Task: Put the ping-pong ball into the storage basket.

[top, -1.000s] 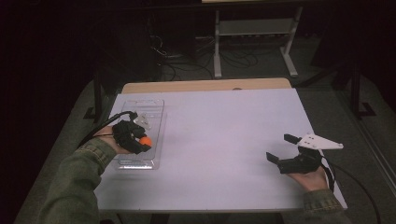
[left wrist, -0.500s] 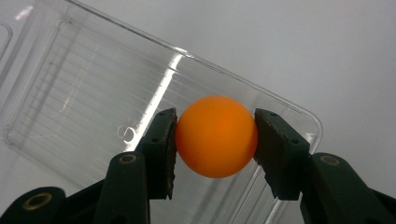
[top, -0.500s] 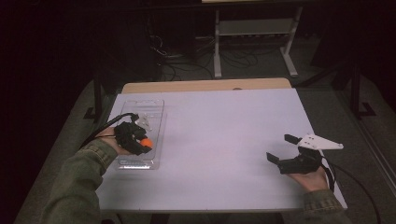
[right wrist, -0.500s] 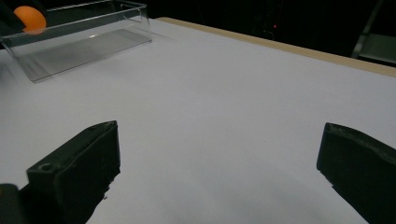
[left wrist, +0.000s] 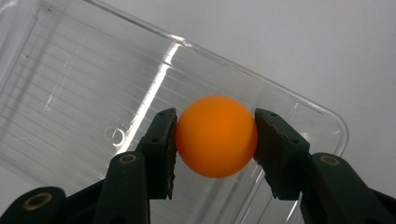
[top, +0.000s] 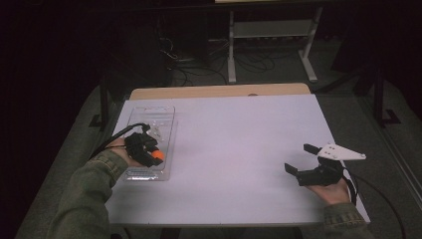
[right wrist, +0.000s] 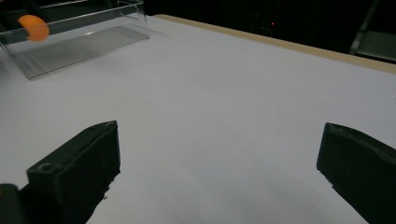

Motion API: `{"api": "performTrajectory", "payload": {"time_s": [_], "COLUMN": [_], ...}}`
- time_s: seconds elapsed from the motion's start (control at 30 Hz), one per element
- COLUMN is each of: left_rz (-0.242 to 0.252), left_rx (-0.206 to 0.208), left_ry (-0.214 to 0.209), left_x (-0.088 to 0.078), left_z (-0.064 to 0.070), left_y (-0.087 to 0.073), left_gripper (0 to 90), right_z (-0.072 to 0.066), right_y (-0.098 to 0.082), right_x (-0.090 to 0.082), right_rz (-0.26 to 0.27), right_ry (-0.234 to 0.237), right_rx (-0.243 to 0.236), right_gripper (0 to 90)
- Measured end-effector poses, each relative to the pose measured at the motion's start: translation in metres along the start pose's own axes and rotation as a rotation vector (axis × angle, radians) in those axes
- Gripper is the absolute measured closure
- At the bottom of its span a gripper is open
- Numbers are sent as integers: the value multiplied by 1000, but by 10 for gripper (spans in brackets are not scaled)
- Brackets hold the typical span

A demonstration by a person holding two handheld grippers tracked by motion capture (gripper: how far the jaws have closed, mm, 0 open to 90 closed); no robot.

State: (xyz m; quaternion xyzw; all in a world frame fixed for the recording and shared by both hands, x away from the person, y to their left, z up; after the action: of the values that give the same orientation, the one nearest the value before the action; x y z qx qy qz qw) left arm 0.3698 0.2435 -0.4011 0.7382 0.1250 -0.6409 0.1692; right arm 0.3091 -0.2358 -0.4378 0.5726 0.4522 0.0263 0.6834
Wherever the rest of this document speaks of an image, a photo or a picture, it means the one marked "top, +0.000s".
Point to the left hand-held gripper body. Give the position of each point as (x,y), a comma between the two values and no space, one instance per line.
(137,146)

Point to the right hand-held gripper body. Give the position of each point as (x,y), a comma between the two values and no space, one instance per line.
(320,176)

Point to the orange ball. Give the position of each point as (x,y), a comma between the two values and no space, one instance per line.
(159,155)

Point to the clear plastic tray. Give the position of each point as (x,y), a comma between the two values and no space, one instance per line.
(166,116)

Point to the person's left hand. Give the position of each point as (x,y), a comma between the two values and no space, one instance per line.
(123,155)

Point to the person's right hand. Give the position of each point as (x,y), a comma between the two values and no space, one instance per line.
(331,193)

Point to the black metal stand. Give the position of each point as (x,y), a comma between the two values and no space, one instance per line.
(379,99)
(104,103)

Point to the wooden table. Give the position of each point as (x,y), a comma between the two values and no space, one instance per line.
(199,91)

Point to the aluminium rail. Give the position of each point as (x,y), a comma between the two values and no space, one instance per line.
(401,169)

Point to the white metal desk frame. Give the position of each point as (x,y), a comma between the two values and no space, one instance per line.
(272,29)

